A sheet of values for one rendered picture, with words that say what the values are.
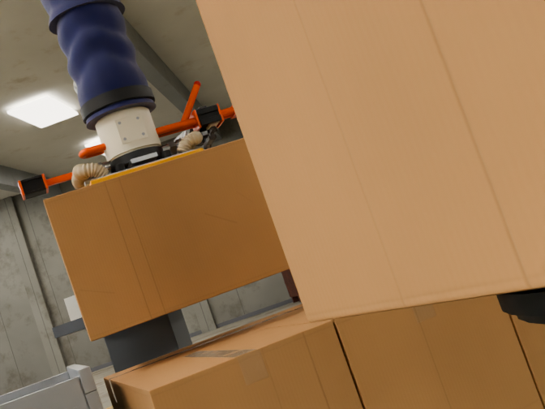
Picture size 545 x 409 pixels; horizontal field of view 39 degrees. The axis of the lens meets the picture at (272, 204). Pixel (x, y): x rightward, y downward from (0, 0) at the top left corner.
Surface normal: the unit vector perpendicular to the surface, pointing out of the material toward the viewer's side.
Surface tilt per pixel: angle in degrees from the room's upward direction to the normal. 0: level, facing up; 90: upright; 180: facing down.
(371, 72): 90
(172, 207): 90
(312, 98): 90
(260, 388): 90
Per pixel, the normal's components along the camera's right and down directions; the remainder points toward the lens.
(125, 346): -0.07, -0.07
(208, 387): 0.29, -0.19
